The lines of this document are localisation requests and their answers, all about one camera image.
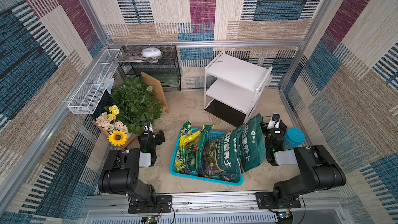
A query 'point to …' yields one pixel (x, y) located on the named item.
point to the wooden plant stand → (133, 139)
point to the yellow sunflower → (117, 138)
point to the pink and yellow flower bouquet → (107, 121)
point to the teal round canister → (293, 137)
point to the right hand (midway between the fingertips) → (272, 117)
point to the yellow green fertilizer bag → (185, 131)
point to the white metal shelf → (232, 85)
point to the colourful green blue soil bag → (194, 153)
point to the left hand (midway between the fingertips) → (152, 131)
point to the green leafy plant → (137, 103)
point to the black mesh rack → (167, 70)
